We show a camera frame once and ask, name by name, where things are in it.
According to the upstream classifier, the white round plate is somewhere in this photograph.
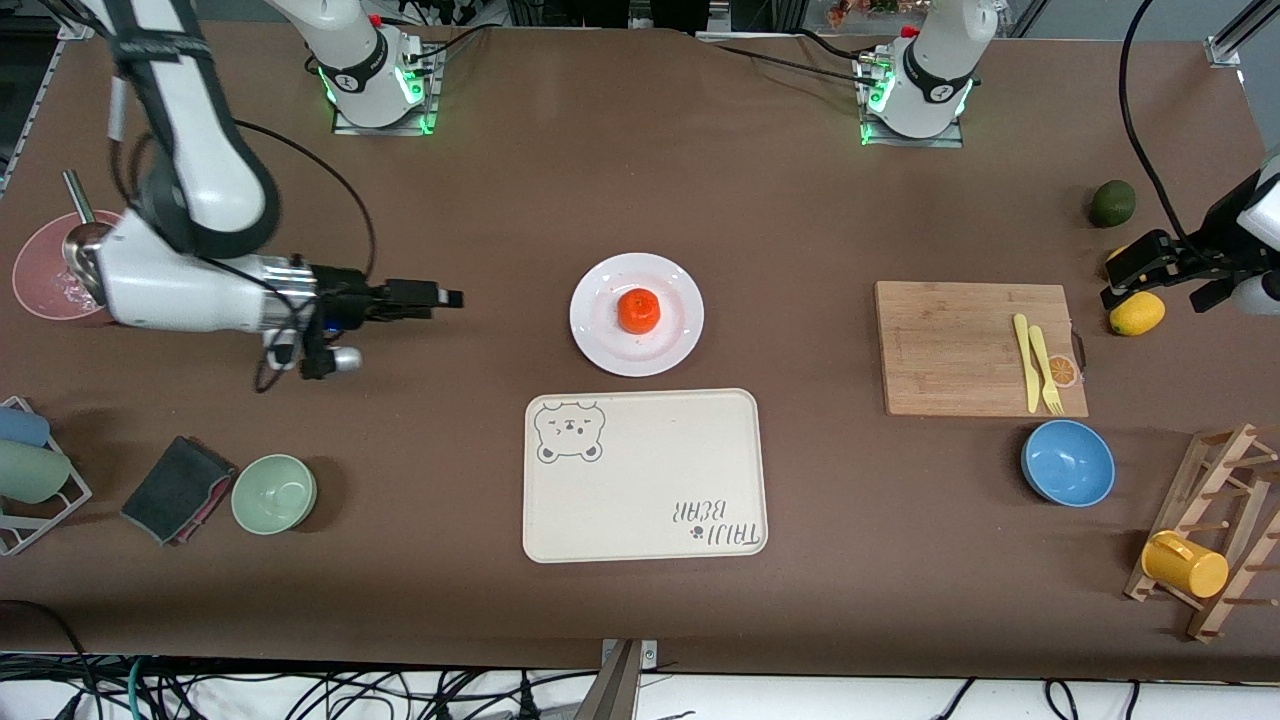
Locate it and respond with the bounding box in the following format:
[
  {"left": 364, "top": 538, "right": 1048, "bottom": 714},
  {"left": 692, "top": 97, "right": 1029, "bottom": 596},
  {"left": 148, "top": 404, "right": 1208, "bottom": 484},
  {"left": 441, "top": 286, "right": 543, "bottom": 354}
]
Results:
[{"left": 569, "top": 252, "right": 705, "bottom": 378}]

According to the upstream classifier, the orange mandarin fruit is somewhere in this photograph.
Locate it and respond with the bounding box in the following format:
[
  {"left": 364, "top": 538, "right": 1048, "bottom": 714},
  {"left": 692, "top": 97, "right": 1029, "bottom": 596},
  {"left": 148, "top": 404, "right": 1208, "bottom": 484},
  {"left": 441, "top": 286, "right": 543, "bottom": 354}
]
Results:
[{"left": 616, "top": 288, "right": 663, "bottom": 334}]

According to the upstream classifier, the yellow lemon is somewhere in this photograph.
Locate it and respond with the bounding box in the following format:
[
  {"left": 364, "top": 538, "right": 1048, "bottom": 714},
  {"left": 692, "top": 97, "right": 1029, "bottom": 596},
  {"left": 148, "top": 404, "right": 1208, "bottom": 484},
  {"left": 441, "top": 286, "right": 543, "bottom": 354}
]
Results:
[{"left": 1109, "top": 291, "right": 1167, "bottom": 337}]

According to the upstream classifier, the dark green avocado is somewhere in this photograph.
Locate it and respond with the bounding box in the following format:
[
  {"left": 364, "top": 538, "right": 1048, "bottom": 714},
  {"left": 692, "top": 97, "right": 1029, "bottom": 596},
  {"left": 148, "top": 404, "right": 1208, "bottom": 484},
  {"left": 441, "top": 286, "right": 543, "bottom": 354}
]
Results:
[{"left": 1089, "top": 179, "right": 1137, "bottom": 229}]

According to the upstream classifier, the yellow plastic fork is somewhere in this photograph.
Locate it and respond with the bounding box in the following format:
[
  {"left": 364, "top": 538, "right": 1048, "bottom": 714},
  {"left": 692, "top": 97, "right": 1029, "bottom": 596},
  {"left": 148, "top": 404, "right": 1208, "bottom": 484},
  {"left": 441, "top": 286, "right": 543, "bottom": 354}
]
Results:
[{"left": 1028, "top": 324, "right": 1065, "bottom": 416}]

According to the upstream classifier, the yellow plastic knife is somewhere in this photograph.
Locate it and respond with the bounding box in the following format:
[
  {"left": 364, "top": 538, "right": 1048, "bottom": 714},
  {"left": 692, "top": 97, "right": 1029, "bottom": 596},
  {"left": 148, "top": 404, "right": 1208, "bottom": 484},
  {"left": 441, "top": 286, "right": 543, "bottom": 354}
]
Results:
[{"left": 1013, "top": 313, "right": 1042, "bottom": 414}]

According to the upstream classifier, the wooden peg mug rack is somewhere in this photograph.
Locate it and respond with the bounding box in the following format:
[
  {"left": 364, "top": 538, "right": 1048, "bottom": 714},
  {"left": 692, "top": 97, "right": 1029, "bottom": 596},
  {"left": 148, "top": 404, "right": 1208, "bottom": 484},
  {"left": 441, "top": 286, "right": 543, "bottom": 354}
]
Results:
[{"left": 1123, "top": 423, "right": 1280, "bottom": 643}]

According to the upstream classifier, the bamboo cutting board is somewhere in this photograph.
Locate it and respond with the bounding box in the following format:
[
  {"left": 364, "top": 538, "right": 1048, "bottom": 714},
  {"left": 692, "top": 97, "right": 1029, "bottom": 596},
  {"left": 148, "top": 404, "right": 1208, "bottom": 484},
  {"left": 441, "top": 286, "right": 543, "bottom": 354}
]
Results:
[{"left": 875, "top": 281, "right": 1089, "bottom": 418}]

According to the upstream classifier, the blue bowl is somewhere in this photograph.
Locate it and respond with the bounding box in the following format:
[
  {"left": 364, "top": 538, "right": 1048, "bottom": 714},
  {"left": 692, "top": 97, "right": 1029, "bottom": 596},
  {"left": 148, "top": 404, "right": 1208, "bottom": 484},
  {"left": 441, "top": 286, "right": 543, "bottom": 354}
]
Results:
[{"left": 1021, "top": 419, "right": 1116, "bottom": 508}]

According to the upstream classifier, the pale green bowl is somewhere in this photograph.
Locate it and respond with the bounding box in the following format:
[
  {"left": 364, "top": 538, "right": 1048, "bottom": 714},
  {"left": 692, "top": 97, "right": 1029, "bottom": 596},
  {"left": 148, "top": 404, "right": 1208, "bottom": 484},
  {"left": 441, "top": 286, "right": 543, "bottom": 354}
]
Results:
[{"left": 231, "top": 454, "right": 318, "bottom": 536}]

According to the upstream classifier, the dark grey folded cloth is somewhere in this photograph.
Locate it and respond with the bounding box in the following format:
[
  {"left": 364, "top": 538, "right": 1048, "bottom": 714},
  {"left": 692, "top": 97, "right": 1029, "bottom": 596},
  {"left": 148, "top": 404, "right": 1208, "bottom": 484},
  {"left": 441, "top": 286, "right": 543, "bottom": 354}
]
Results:
[{"left": 120, "top": 435, "right": 239, "bottom": 547}]

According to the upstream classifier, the yellow mug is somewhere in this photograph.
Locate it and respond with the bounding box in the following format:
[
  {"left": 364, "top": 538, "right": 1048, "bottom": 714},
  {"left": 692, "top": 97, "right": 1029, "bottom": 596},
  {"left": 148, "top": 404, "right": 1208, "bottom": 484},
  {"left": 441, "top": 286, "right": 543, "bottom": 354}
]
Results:
[{"left": 1141, "top": 530, "right": 1230, "bottom": 600}]

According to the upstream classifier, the shiny metal scoop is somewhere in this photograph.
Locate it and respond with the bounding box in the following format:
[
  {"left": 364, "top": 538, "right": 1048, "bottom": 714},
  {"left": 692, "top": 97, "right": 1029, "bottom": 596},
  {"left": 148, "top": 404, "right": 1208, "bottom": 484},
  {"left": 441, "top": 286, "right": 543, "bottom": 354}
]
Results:
[{"left": 62, "top": 170, "right": 113, "bottom": 301}]

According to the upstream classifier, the cream tray with bear print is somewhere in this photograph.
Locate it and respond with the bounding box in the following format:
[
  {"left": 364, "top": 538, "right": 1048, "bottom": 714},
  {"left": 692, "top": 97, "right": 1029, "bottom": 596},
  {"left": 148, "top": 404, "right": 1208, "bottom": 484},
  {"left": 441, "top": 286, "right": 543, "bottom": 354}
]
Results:
[{"left": 522, "top": 388, "right": 769, "bottom": 564}]

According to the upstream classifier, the pink bowl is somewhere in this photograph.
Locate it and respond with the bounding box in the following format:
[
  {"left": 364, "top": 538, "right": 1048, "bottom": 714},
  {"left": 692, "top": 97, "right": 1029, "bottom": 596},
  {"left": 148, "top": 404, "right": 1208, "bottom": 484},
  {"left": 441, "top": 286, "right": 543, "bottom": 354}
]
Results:
[{"left": 12, "top": 209, "right": 126, "bottom": 323}]

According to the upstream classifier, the light blue cup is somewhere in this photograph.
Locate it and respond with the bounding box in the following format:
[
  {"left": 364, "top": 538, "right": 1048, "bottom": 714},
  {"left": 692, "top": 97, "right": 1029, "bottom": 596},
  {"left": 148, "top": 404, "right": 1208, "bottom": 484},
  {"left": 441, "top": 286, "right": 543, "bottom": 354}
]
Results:
[{"left": 0, "top": 406, "right": 51, "bottom": 448}]

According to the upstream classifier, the pale green cup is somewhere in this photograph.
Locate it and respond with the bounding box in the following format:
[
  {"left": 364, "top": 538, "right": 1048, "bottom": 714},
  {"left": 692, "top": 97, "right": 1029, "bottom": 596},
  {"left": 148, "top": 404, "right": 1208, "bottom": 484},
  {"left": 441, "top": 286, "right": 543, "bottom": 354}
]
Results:
[{"left": 0, "top": 440, "right": 73, "bottom": 505}]

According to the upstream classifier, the grey metal bar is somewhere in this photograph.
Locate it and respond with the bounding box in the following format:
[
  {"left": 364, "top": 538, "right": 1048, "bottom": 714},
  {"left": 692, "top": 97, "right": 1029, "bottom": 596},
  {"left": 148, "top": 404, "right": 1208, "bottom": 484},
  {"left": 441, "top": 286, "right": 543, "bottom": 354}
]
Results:
[{"left": 572, "top": 642, "right": 643, "bottom": 720}]

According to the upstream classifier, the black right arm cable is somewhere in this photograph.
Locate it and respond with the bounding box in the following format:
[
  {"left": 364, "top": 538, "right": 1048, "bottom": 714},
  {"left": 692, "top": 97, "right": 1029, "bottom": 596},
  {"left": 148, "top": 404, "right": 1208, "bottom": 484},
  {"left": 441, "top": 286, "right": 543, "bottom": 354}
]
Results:
[{"left": 105, "top": 60, "right": 379, "bottom": 396}]

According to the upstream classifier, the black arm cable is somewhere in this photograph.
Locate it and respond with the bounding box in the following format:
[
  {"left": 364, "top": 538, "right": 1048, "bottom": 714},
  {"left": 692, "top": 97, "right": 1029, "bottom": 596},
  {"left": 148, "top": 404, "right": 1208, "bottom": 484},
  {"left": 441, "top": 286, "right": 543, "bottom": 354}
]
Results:
[
  {"left": 1119, "top": 0, "right": 1196, "bottom": 251},
  {"left": 105, "top": 60, "right": 379, "bottom": 396}
]

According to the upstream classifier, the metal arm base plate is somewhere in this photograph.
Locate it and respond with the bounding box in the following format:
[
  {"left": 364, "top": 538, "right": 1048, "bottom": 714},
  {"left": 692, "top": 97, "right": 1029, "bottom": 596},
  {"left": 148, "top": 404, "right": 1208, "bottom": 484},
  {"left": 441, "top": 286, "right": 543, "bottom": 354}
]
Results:
[
  {"left": 858, "top": 50, "right": 966, "bottom": 149},
  {"left": 330, "top": 40, "right": 442, "bottom": 137}
]

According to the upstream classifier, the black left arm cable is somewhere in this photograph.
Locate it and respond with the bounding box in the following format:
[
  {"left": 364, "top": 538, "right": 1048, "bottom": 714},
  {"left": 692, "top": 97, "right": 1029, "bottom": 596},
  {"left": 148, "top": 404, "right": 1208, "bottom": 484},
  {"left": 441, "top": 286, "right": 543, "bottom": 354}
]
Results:
[{"left": 1119, "top": 0, "right": 1196, "bottom": 251}]

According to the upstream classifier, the black base cable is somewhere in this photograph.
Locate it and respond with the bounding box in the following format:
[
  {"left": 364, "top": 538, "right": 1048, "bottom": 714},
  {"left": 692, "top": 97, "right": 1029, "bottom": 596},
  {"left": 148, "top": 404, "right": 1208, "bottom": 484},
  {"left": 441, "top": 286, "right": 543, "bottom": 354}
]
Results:
[
  {"left": 400, "top": 22, "right": 493, "bottom": 76},
  {"left": 700, "top": 28, "right": 873, "bottom": 86}
]

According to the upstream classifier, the white wire cup rack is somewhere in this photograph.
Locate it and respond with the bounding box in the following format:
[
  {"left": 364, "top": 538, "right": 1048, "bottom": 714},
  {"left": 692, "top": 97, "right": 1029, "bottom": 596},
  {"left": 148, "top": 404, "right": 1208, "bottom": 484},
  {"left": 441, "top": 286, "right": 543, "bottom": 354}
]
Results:
[{"left": 0, "top": 396, "right": 93, "bottom": 557}]

